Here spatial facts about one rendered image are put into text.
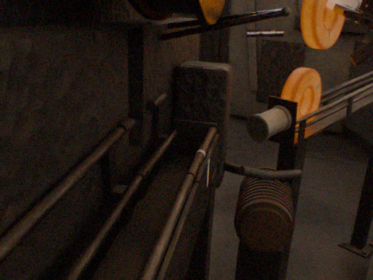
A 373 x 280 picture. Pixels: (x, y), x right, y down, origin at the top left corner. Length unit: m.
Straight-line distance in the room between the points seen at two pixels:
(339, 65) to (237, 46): 0.82
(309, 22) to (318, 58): 2.28
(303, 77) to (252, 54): 2.32
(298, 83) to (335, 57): 2.24
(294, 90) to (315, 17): 0.16
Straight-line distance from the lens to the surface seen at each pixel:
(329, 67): 3.13
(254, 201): 0.81
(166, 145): 0.58
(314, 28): 0.86
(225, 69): 0.70
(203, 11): 0.41
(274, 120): 0.83
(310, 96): 0.97
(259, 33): 0.56
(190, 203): 0.42
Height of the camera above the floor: 0.90
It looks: 20 degrees down
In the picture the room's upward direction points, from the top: 4 degrees clockwise
